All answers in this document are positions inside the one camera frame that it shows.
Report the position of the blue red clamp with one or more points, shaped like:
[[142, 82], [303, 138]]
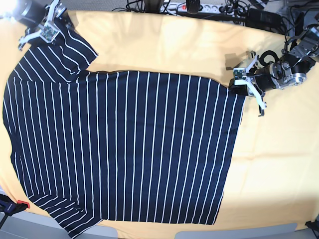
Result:
[[9, 207]]

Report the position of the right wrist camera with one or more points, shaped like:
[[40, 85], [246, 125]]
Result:
[[49, 33]]

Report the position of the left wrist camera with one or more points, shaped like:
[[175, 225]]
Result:
[[240, 76]]

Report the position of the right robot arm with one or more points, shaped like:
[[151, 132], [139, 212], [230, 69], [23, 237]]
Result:
[[39, 20]]

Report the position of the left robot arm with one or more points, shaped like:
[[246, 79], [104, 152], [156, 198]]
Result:
[[301, 51]]

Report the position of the white power strip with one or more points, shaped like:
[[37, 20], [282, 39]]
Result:
[[179, 8]]

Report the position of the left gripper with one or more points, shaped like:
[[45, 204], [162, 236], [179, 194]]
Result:
[[274, 75]]

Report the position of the black camera stand pole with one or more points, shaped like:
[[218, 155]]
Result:
[[153, 6]]

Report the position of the black clamp right corner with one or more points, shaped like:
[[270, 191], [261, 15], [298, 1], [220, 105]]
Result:
[[314, 226]]

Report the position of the black power adapter box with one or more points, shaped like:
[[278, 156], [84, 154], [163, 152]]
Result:
[[261, 19]]

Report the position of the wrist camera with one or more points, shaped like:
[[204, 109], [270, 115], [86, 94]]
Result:
[[240, 76], [49, 33]]

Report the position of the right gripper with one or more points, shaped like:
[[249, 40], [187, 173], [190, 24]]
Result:
[[66, 34]]

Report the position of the navy white striped T-shirt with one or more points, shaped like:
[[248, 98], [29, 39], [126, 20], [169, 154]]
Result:
[[128, 146]]

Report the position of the yellow table cloth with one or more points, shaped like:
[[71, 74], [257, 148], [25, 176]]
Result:
[[273, 176]]

